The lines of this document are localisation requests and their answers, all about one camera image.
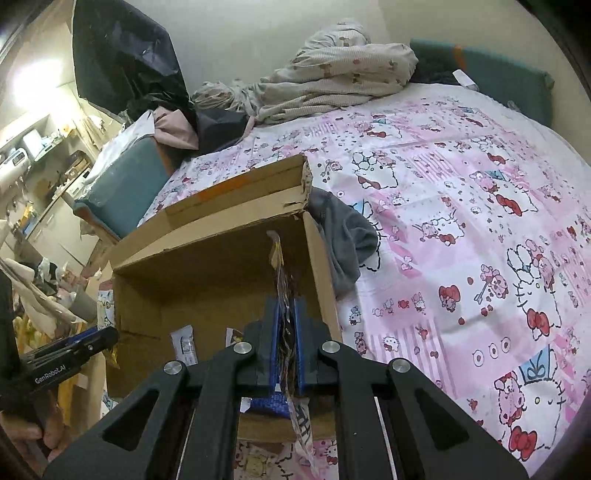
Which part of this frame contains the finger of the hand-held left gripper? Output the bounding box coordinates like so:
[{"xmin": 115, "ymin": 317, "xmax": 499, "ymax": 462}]
[
  {"xmin": 60, "ymin": 327, "xmax": 120, "ymax": 360},
  {"xmin": 65, "ymin": 325, "xmax": 100, "ymax": 346}
]

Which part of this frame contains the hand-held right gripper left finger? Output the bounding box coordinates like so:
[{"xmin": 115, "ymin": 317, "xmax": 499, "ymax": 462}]
[{"xmin": 44, "ymin": 298, "xmax": 286, "ymax": 480}]

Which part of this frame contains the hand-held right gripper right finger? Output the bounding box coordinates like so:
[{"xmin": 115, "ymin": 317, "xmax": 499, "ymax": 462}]
[{"xmin": 294, "ymin": 299, "xmax": 530, "ymax": 480}]

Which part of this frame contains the clear packet of dark snack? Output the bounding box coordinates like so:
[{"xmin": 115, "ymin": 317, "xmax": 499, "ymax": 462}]
[{"xmin": 267, "ymin": 231, "xmax": 320, "ymax": 476}]

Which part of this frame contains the blue snack packet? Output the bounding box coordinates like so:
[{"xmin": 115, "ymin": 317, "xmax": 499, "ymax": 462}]
[{"xmin": 249, "ymin": 394, "xmax": 291, "ymax": 420}]

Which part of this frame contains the red and white snack packet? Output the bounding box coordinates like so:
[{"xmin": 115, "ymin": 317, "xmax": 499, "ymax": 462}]
[{"xmin": 170, "ymin": 325, "xmax": 198, "ymax": 365}]

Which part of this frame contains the brown cardboard box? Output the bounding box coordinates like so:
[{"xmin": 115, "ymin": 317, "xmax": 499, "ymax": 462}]
[{"xmin": 104, "ymin": 154, "xmax": 345, "ymax": 441}]

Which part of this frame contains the person's left hand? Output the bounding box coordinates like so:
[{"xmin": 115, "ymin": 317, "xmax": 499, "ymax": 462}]
[{"xmin": 0, "ymin": 391, "xmax": 65, "ymax": 462}]

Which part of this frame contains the beige cloth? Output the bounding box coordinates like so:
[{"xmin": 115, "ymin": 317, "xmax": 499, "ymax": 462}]
[{"xmin": 0, "ymin": 256, "xmax": 88, "ymax": 337}]

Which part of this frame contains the grey cloth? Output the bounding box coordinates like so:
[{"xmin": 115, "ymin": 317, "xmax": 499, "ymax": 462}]
[{"xmin": 307, "ymin": 187, "xmax": 382, "ymax": 296}]

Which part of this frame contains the white kitchen appliance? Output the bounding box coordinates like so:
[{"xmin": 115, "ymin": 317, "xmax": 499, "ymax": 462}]
[{"xmin": 0, "ymin": 145, "xmax": 28, "ymax": 178}]

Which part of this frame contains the pink printed bed sheet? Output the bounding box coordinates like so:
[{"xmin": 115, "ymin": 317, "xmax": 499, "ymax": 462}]
[{"xmin": 139, "ymin": 83, "xmax": 591, "ymax": 480}]

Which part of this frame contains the dark bag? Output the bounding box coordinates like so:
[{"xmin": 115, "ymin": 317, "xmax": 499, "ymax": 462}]
[{"xmin": 196, "ymin": 106, "xmax": 254, "ymax": 153}]

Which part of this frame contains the pink cloth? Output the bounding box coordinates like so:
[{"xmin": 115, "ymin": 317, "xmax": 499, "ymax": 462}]
[{"xmin": 152, "ymin": 106, "xmax": 201, "ymax": 151}]

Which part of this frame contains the grey printed quilt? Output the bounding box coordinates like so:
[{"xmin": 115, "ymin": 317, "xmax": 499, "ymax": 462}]
[{"xmin": 191, "ymin": 18, "xmax": 419, "ymax": 125}]

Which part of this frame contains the black plastic bag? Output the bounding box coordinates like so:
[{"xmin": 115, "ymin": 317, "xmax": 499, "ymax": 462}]
[{"xmin": 71, "ymin": 0, "xmax": 190, "ymax": 116}]

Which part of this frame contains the teal headboard cushion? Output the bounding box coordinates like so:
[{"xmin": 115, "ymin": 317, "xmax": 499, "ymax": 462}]
[{"xmin": 409, "ymin": 39, "xmax": 555, "ymax": 127}]

